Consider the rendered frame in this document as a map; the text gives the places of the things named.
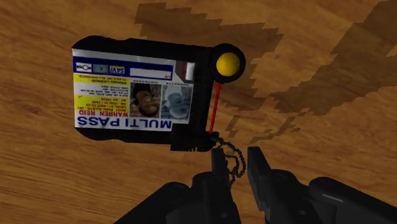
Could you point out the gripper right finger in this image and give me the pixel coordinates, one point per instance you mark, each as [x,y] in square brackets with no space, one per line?
[288,198]

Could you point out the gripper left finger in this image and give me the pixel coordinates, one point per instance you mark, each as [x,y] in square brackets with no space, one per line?
[204,198]

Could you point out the black identity card holder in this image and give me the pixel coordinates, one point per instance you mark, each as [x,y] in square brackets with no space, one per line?
[189,108]

